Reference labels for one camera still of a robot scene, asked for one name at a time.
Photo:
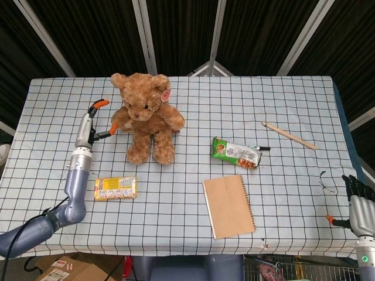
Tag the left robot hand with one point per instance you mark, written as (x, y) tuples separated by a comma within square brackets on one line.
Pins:
[(84, 130)]

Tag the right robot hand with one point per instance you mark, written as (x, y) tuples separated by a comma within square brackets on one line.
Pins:
[(363, 213)]

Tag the brown plush teddy bear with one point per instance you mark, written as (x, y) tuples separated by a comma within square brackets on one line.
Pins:
[(146, 117)]

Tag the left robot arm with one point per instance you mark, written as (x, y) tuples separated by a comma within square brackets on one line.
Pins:
[(74, 190)]

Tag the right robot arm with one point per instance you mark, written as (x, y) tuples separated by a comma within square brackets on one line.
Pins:
[(366, 263)]

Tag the thin black thread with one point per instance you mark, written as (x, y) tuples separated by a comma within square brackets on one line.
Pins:
[(322, 183)]

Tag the yellow snack box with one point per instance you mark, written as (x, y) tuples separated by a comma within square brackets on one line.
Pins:
[(115, 188)]

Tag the white shoe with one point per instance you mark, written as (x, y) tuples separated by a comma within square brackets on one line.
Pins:
[(4, 153)]

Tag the wooden stick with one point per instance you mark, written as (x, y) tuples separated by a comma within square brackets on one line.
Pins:
[(290, 136)]

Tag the black marker pen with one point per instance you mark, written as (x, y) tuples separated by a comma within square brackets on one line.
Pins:
[(263, 148)]

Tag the white checked tablecloth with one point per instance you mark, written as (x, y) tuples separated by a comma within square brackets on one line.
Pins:
[(175, 219)]

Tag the brown spiral notebook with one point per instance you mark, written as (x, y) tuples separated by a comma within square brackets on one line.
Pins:
[(230, 206)]

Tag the brown cardboard shipping box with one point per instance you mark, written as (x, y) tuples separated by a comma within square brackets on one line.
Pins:
[(67, 270)]

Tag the green snack packet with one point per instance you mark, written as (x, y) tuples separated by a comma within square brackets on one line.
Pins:
[(234, 152)]

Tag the blue chair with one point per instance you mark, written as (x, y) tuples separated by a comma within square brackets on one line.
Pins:
[(181, 269)]

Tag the white metal frame post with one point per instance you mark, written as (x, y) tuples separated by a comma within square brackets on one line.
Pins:
[(48, 38), (303, 35), (145, 32), (216, 32)]

